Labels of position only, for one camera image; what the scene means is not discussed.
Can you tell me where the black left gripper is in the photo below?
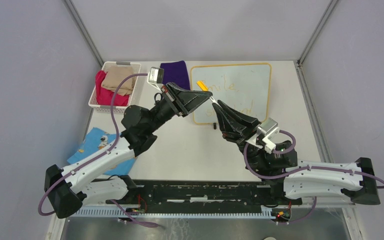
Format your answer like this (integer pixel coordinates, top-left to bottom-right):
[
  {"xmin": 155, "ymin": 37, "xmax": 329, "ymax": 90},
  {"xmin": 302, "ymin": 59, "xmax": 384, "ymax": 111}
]
[{"xmin": 146, "ymin": 82, "xmax": 213, "ymax": 133}]

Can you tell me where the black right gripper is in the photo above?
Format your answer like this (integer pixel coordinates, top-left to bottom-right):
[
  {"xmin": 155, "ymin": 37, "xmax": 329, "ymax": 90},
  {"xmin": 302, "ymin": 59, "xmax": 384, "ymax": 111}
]
[{"xmin": 212, "ymin": 100, "xmax": 269, "ymax": 172}]

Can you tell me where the yellow marker cap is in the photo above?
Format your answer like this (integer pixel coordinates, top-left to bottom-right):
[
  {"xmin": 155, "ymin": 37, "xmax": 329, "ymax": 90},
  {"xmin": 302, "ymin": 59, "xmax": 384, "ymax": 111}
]
[{"xmin": 196, "ymin": 81, "xmax": 209, "ymax": 92}]

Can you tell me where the white marker pen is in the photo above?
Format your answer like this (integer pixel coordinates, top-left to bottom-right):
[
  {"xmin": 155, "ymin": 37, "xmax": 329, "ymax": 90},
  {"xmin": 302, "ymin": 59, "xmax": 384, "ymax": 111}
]
[{"xmin": 209, "ymin": 96, "xmax": 218, "ymax": 104}]

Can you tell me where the yellow framed whiteboard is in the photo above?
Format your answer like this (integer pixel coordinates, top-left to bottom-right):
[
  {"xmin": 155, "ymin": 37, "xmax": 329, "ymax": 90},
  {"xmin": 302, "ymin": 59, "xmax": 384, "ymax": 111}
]
[{"xmin": 190, "ymin": 62, "xmax": 272, "ymax": 122}]

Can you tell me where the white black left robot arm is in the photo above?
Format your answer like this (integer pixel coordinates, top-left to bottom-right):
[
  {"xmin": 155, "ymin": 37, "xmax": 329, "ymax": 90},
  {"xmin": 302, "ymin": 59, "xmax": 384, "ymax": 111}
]
[{"xmin": 38, "ymin": 82, "xmax": 213, "ymax": 219}]

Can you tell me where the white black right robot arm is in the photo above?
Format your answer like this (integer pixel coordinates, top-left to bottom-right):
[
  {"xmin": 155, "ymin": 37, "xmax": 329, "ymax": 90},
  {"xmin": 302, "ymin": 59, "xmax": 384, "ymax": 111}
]
[{"xmin": 211, "ymin": 99, "xmax": 384, "ymax": 206}]

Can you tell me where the purple folded cloth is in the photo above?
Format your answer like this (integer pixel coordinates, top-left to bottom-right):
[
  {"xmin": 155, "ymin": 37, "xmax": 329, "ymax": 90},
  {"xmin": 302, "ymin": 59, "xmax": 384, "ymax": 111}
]
[{"xmin": 160, "ymin": 60, "xmax": 191, "ymax": 90}]

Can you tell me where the beige cloth in basket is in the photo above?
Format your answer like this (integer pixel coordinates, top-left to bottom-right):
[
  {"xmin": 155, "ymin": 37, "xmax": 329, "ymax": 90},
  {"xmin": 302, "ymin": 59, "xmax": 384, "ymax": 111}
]
[{"xmin": 101, "ymin": 65, "xmax": 137, "ymax": 96}]

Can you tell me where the red cloth in basket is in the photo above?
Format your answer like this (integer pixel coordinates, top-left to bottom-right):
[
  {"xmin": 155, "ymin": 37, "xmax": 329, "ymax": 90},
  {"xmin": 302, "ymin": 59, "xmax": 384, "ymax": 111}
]
[{"xmin": 95, "ymin": 70, "xmax": 129, "ymax": 107}]

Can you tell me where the blue patterned cloth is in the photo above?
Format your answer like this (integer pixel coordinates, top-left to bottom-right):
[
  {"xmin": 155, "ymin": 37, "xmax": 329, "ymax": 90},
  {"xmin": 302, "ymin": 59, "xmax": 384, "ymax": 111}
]
[{"xmin": 67, "ymin": 127, "xmax": 136, "ymax": 176}]

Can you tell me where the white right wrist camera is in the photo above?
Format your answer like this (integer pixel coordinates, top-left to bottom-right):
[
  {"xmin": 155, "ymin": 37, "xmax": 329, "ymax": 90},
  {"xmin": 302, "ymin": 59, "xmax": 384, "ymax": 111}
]
[{"xmin": 246, "ymin": 117, "xmax": 280, "ymax": 154}]

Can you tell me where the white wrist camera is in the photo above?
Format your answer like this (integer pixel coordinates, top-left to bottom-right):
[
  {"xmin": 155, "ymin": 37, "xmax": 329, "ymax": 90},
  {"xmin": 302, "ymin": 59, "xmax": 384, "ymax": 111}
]
[
  {"xmin": 246, "ymin": 117, "xmax": 280, "ymax": 154},
  {"xmin": 146, "ymin": 67, "xmax": 164, "ymax": 91}
]

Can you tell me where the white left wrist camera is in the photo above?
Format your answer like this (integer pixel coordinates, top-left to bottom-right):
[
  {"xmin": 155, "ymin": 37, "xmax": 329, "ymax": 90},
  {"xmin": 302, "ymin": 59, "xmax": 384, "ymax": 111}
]
[{"xmin": 146, "ymin": 67, "xmax": 164, "ymax": 91}]

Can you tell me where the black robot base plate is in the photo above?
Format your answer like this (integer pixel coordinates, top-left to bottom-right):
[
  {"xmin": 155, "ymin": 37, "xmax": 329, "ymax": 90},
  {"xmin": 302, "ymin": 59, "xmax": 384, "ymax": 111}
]
[{"xmin": 117, "ymin": 179, "xmax": 303, "ymax": 214}]

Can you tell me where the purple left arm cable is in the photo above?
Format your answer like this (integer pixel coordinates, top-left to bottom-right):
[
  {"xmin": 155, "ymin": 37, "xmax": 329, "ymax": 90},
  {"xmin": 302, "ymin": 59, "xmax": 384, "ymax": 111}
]
[{"xmin": 37, "ymin": 73, "xmax": 161, "ymax": 229}]

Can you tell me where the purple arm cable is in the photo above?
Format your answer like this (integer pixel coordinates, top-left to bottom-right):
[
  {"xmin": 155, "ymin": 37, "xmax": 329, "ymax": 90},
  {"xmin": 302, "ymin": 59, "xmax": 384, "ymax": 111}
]
[
  {"xmin": 243, "ymin": 129, "xmax": 384, "ymax": 225},
  {"xmin": 37, "ymin": 73, "xmax": 161, "ymax": 229}
]

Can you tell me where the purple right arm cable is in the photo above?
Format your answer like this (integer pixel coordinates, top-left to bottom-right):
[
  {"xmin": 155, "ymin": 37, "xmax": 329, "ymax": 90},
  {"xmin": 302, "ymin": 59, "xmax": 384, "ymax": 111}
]
[{"xmin": 243, "ymin": 129, "xmax": 384, "ymax": 225}]

